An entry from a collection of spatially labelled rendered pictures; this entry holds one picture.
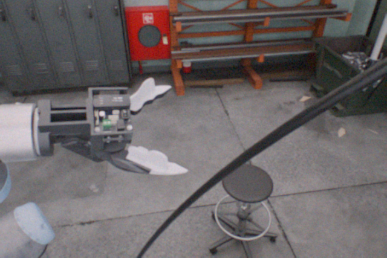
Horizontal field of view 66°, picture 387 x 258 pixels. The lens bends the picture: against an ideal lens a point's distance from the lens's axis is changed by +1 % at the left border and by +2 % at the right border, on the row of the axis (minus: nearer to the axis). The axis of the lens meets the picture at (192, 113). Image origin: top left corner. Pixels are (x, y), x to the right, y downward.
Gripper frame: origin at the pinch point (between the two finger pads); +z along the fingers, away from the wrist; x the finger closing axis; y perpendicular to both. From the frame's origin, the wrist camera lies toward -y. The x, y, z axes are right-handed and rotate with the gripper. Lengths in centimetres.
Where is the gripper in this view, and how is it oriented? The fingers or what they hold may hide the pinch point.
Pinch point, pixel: (178, 128)
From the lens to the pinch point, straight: 48.8
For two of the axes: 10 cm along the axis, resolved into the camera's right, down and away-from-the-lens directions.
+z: 9.4, -0.4, 3.4
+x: -2.0, -8.8, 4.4
